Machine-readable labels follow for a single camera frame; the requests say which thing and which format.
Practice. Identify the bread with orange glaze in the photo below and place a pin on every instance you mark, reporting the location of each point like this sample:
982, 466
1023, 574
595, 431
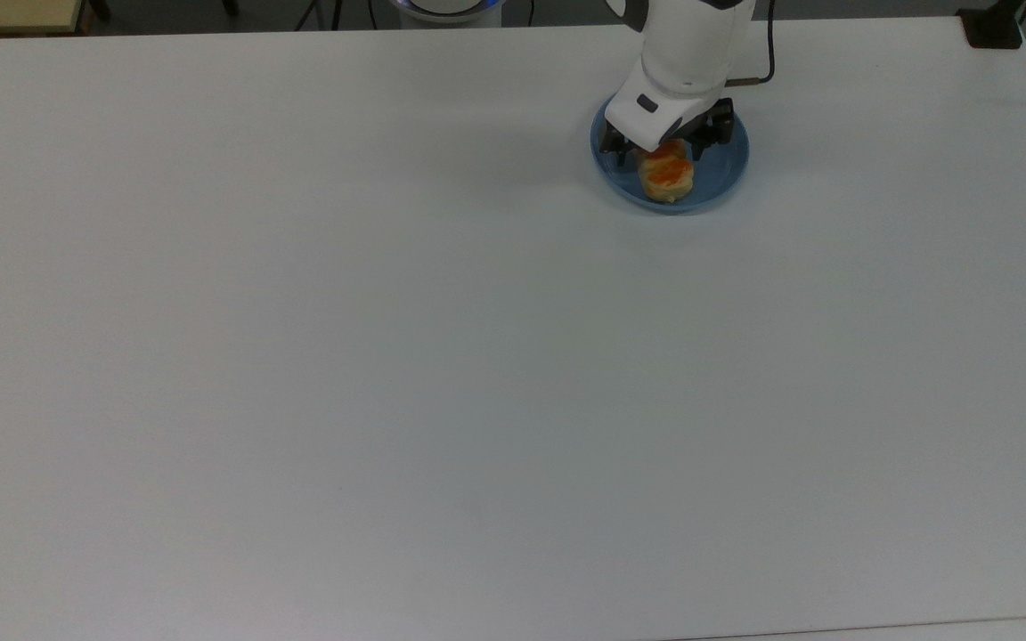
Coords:
666, 175

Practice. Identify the black tripod legs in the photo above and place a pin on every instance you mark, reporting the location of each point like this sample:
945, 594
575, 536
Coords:
317, 13

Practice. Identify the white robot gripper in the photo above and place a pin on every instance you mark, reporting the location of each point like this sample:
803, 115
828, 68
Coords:
660, 107

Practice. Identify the light wooden side table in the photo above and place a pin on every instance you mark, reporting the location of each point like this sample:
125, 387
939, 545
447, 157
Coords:
5, 13

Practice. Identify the black table clamp mount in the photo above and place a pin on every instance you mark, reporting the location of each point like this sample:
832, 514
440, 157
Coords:
992, 28

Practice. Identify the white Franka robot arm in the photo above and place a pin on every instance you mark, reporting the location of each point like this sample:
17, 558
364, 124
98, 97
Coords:
696, 40

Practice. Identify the blue round plate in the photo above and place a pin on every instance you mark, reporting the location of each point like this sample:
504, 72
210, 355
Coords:
722, 174

